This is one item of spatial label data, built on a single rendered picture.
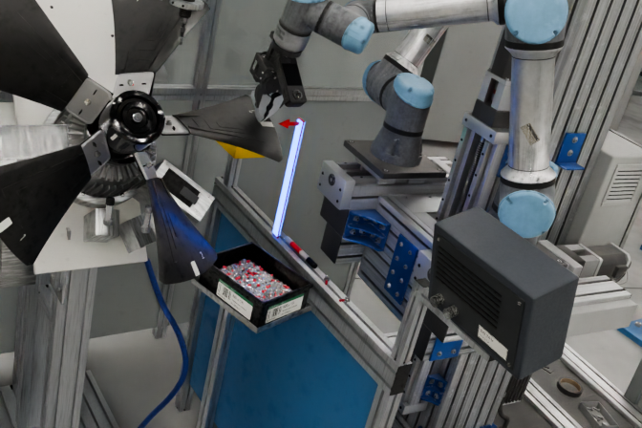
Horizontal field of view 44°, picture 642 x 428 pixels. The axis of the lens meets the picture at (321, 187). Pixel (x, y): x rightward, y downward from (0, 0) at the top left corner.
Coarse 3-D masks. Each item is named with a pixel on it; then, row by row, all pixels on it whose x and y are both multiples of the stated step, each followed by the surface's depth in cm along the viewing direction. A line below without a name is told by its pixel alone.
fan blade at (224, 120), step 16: (240, 96) 191; (192, 112) 181; (208, 112) 183; (224, 112) 184; (240, 112) 186; (192, 128) 173; (208, 128) 175; (224, 128) 178; (240, 128) 180; (256, 128) 183; (272, 128) 186; (240, 144) 176; (256, 144) 179; (272, 144) 182
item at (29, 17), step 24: (0, 0) 155; (24, 0) 156; (0, 24) 156; (24, 24) 157; (48, 24) 158; (0, 48) 157; (24, 48) 157; (48, 48) 159; (0, 72) 158; (24, 72) 159; (48, 72) 160; (72, 72) 161; (24, 96) 162; (48, 96) 163; (72, 96) 163
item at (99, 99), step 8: (88, 80) 162; (80, 88) 163; (88, 88) 163; (96, 88) 163; (80, 96) 164; (88, 96) 164; (96, 96) 164; (104, 96) 164; (72, 104) 165; (80, 104) 165; (96, 104) 165; (104, 104) 165; (72, 112) 166; (88, 112) 166; (96, 112) 166; (88, 120) 167
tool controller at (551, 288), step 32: (448, 224) 147; (480, 224) 146; (448, 256) 146; (480, 256) 138; (512, 256) 138; (544, 256) 138; (448, 288) 148; (480, 288) 140; (512, 288) 132; (544, 288) 131; (576, 288) 134; (480, 320) 143; (512, 320) 134; (544, 320) 133; (512, 352) 137; (544, 352) 139
